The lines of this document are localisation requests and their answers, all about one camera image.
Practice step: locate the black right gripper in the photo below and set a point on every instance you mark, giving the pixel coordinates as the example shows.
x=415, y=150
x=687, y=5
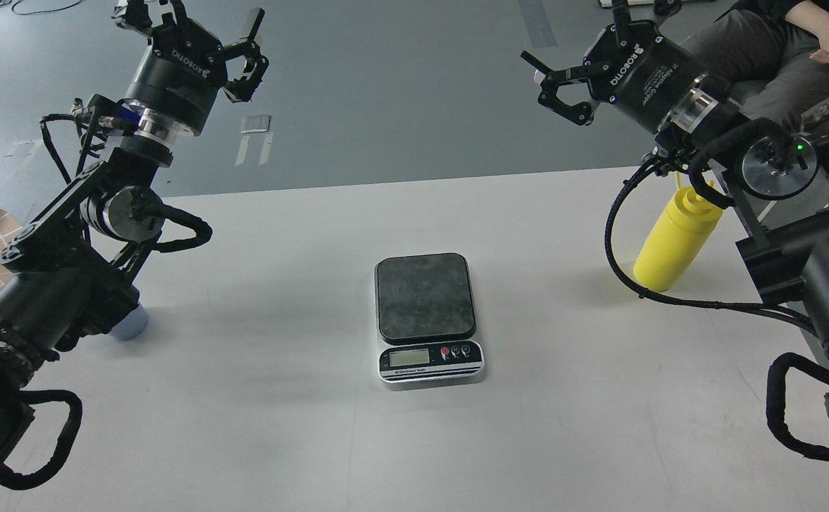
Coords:
x=644, y=79

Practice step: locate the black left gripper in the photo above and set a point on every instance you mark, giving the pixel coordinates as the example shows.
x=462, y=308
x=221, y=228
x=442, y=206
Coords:
x=176, y=77

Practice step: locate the yellow squeeze bottle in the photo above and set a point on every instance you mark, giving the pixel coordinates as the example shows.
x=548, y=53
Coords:
x=676, y=239

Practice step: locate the blue ribbed cup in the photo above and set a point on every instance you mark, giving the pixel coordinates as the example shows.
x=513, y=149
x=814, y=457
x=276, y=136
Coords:
x=132, y=325

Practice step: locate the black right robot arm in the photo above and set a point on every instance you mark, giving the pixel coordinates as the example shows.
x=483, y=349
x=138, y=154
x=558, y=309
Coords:
x=776, y=180

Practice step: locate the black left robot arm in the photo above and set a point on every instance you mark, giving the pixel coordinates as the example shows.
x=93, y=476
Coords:
x=73, y=267

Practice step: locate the digital kitchen scale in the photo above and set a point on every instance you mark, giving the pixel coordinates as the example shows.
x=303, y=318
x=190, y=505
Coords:
x=424, y=310

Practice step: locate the grey floor plate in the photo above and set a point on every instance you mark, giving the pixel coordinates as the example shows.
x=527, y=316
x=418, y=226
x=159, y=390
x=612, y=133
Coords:
x=256, y=124

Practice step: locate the seated person in grey trousers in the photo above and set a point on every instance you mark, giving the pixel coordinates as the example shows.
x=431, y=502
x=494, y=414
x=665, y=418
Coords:
x=768, y=41

